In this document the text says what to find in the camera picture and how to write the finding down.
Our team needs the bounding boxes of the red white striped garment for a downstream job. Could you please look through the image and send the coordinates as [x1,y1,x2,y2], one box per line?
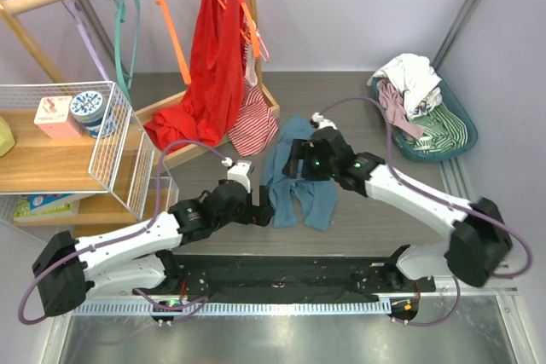
[228,39,279,157]

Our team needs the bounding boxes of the green white striped shirt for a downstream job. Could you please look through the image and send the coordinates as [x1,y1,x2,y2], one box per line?
[404,103,468,154]

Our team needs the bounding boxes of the teal plastic hanger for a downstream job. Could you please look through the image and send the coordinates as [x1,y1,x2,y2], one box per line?
[97,0,144,103]

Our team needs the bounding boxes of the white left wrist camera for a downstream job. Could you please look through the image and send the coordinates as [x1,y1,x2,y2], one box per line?
[221,157,253,194]

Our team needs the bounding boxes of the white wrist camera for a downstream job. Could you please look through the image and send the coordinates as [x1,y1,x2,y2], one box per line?
[310,112,338,130]
[221,157,253,194]

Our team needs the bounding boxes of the orange hanger holding red garment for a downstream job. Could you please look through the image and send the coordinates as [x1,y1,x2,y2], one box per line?
[240,0,261,58]

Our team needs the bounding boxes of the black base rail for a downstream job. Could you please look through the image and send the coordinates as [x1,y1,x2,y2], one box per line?
[140,255,436,304]

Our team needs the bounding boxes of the white cable duct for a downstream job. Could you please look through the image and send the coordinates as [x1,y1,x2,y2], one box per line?
[73,298,392,317]

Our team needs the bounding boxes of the orange plastic hanger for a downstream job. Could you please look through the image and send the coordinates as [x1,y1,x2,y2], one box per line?
[155,0,192,85]

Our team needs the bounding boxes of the pink crumpled garment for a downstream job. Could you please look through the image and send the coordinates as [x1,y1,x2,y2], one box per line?
[376,79,425,139]

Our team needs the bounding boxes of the white wire basket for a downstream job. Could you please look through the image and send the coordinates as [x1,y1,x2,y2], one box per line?
[0,80,180,254]

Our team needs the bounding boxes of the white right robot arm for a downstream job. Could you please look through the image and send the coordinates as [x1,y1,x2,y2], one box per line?
[282,127,513,292]

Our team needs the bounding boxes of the white crumpled garment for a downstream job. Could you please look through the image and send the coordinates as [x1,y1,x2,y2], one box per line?
[367,54,442,119]

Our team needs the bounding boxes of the lilac plastic hanger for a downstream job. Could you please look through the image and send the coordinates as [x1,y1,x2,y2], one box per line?
[60,0,110,81]

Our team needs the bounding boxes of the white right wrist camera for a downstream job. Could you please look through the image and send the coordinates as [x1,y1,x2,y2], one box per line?
[310,112,338,130]

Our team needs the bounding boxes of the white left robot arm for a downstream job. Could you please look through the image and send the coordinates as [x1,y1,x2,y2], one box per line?
[31,180,274,317]

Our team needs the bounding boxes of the wooden clothes rack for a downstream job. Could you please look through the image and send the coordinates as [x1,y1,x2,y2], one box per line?
[1,0,280,169]

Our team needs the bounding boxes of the teal laundry basket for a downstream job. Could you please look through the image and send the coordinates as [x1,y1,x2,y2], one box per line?
[368,67,478,162]

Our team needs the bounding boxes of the yellow object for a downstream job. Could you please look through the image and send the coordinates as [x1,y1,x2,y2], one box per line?
[0,118,15,157]

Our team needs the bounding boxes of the pink box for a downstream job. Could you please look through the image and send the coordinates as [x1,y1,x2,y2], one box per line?
[33,95,83,140]

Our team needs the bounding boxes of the stacked books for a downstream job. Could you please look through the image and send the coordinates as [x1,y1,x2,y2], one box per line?
[13,194,79,222]

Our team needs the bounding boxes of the blue tank top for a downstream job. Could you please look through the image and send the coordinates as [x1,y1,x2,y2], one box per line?
[260,115,339,231]

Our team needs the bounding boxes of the blue white round tin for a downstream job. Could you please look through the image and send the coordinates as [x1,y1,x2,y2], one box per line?
[69,90,116,138]

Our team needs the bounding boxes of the pink hanger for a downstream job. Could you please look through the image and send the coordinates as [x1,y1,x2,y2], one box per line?
[223,0,271,63]

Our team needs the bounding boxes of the red garment on hanger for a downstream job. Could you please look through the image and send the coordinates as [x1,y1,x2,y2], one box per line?
[145,0,247,150]

